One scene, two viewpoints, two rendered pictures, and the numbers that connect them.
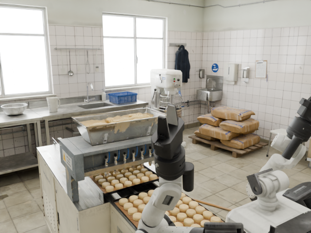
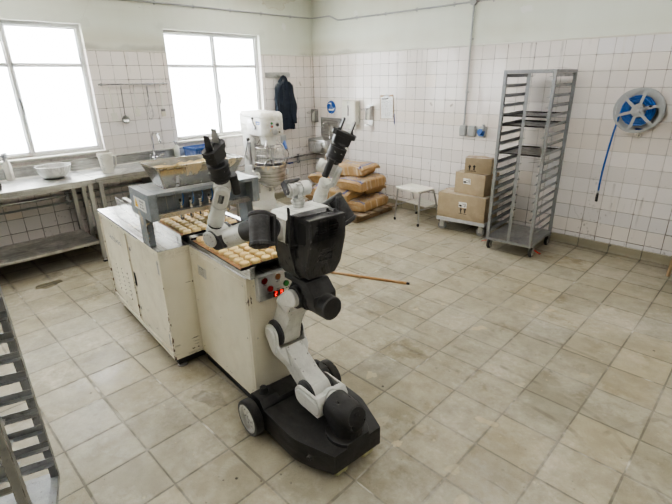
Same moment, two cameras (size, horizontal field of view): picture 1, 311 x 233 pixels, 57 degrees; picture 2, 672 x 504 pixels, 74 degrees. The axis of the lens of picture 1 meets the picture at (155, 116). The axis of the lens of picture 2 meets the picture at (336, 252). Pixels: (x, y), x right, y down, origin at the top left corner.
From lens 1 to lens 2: 116 cm
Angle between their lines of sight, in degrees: 11
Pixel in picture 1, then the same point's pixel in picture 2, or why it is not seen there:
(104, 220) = (184, 263)
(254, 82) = (380, 126)
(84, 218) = (163, 259)
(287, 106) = (418, 155)
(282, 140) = (322, 163)
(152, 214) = (214, 216)
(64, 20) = (108, 43)
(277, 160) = (323, 182)
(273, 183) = (298, 187)
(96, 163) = (170, 207)
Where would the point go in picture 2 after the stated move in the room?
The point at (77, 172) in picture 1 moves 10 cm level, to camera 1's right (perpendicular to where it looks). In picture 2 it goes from (152, 213) to (170, 212)
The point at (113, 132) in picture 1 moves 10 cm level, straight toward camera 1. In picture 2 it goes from (185, 175) to (185, 178)
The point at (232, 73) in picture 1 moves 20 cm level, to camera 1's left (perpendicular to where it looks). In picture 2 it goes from (352, 113) to (338, 114)
